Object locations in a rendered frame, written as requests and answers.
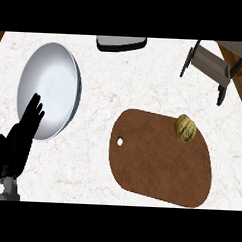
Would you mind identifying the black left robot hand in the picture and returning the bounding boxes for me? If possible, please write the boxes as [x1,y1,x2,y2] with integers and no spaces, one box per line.
[0,90,47,184]

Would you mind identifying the brown wooden cutting board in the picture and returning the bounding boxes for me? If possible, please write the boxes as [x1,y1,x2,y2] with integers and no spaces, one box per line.
[106,107,216,210]

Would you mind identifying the grey tiered basket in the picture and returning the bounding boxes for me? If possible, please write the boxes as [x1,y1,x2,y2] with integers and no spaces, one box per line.
[177,39,242,108]

